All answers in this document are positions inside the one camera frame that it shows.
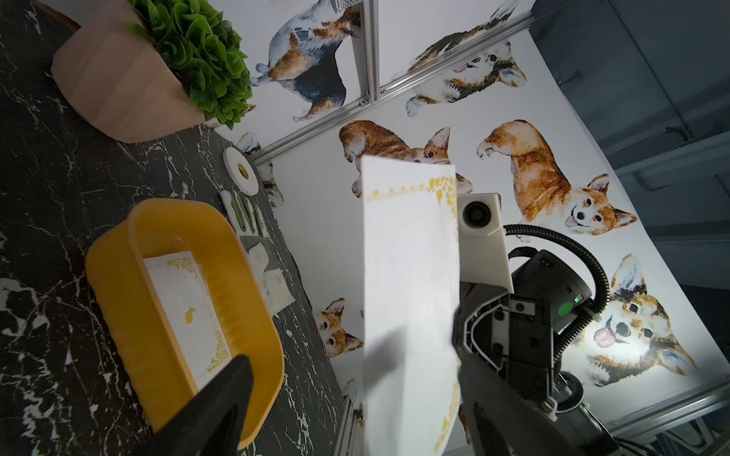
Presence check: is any white tape roll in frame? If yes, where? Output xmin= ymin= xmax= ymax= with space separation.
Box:
xmin=222 ymin=146 xmax=260 ymax=197

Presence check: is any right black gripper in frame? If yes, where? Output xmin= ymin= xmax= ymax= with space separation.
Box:
xmin=454 ymin=250 xmax=591 ymax=455

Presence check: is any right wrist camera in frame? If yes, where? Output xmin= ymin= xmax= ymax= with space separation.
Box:
xmin=457 ymin=193 xmax=513 ymax=293

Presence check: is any stack of stationery paper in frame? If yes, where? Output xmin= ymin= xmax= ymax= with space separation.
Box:
xmin=144 ymin=251 xmax=232 ymax=390

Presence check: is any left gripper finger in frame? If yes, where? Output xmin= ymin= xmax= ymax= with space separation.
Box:
xmin=133 ymin=355 xmax=254 ymax=455

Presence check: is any potted green plant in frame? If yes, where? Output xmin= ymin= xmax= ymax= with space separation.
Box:
xmin=51 ymin=1 xmax=254 ymax=144

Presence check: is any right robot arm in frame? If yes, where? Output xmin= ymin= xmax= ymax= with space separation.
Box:
xmin=452 ymin=247 xmax=655 ymax=455

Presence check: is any aluminium frame rail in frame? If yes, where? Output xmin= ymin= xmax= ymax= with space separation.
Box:
xmin=251 ymin=11 xmax=535 ymax=165

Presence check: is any yellow plastic storage box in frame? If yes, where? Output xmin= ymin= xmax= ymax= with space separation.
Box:
xmin=86 ymin=199 xmax=284 ymax=450

